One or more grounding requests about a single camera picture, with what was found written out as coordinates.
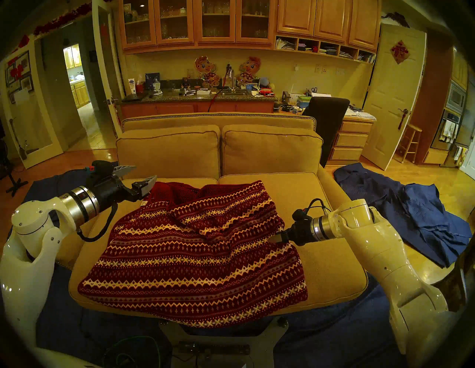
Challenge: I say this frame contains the crumpled blue blanket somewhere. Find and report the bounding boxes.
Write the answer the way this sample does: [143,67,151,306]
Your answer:
[333,162,473,268]

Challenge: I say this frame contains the yellow-lit kitchen base cabinet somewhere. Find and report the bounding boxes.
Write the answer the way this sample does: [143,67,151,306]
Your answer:
[71,80,91,109]

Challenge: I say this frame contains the cartoon animal wall decoration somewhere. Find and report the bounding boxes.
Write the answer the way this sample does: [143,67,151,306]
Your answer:
[194,56,220,88]
[236,56,261,86]

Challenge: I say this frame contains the black office chair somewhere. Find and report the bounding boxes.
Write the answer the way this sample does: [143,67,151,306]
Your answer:
[302,96,350,168]

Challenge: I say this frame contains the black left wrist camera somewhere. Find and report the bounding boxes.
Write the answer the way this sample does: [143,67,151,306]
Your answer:
[85,160,115,179]

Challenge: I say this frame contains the glass-door wooden wall cabinet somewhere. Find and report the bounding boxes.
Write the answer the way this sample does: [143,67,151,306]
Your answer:
[118,0,277,55]

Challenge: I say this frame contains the white hanging towel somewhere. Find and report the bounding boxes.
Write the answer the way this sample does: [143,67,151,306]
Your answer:
[440,119,459,143]

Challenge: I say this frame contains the white door with ornament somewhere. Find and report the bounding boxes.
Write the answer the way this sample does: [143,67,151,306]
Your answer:
[362,24,427,171]

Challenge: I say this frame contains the dark-topped wooden counter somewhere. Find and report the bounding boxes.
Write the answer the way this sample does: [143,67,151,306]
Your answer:
[118,89,277,119]

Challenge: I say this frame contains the red diamond door ornament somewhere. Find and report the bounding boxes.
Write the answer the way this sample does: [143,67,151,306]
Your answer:
[390,40,410,65]

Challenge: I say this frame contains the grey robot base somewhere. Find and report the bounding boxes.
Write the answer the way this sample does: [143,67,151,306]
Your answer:
[160,316,289,368]

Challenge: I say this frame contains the stainless wall oven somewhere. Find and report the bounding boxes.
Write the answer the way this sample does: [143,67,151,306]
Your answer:
[430,80,469,151]

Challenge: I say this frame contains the red garland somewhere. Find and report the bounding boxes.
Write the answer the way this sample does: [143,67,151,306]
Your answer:
[33,3,92,36]

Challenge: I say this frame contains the green cable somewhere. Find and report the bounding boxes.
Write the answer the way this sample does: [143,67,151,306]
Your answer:
[102,336,162,368]

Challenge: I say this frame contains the yellow sofa back cushion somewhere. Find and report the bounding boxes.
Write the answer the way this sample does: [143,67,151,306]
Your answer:
[116,125,222,180]
[221,124,323,176]

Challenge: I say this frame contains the wooden desk with drawers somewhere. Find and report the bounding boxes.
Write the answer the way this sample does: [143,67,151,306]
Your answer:
[327,111,377,166]

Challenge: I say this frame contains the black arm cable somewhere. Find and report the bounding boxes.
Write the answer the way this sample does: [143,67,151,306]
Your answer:
[302,198,331,219]
[76,202,118,242]

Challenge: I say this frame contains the yellow fabric sofa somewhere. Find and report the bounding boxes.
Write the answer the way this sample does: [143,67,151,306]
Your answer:
[68,112,384,319]

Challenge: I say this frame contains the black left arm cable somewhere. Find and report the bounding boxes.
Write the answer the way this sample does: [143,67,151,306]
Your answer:
[76,202,118,242]

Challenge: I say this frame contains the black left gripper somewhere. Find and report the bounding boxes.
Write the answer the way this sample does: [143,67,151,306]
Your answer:
[86,165,158,214]

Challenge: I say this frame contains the plain white open door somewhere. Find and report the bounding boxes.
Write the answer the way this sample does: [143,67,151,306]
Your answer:
[92,0,125,138]

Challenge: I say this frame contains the metal sink faucet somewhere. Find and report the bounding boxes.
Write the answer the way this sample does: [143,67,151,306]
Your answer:
[224,64,237,91]

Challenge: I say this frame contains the white mirrored door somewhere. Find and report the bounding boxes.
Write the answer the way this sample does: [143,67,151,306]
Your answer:
[0,37,64,170]

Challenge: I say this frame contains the solid wooden wall cabinet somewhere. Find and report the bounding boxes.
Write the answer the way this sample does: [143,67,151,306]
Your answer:
[276,0,382,52]

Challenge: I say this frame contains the wooden cubby shelf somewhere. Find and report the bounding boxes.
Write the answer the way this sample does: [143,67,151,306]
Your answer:
[275,35,377,64]

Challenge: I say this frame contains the red patterned knit blanket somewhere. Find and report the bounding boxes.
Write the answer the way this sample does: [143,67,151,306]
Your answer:
[77,181,308,329]

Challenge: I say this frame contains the small wooden stool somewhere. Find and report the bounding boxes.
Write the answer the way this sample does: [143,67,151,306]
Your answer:
[394,124,423,164]

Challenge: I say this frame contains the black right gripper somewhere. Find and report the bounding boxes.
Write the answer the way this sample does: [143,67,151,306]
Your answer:
[268,209,316,246]

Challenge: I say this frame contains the black floor stand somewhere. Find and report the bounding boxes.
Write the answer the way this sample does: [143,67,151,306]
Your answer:
[0,139,29,197]

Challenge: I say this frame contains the stack of papers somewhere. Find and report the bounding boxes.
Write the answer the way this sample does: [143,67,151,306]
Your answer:
[345,106,377,121]

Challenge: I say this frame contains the large black picture frame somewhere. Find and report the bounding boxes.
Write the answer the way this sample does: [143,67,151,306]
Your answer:
[6,50,32,88]

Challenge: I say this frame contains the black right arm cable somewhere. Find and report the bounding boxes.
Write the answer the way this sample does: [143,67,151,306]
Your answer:
[302,198,331,219]

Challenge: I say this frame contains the dark wooden chair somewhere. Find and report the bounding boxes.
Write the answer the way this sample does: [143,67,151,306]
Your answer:
[434,245,475,316]

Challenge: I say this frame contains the large navy floor cloth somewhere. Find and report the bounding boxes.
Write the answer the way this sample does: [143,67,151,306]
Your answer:
[0,161,405,368]

